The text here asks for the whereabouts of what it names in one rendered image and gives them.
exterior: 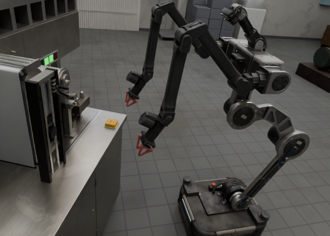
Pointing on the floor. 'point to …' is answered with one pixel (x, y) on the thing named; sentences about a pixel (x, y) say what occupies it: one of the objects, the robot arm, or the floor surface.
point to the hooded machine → (258, 2)
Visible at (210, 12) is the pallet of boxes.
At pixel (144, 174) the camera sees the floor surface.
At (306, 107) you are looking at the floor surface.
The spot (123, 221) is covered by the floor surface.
